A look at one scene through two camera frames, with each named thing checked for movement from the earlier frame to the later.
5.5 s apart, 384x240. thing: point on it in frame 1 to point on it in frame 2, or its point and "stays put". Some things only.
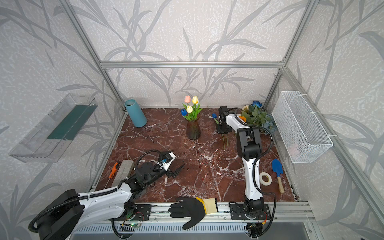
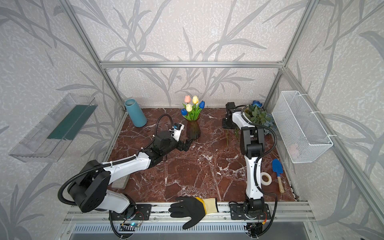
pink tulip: (187, 99) stays put
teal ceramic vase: (136, 116) stays put
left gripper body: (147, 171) to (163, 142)
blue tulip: (184, 112) stays put
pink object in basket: (294, 150) stays put
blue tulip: (214, 116) to (202, 104)
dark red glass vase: (193, 129) stays put
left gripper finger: (174, 174) to (185, 146)
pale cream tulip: (189, 109) stays put
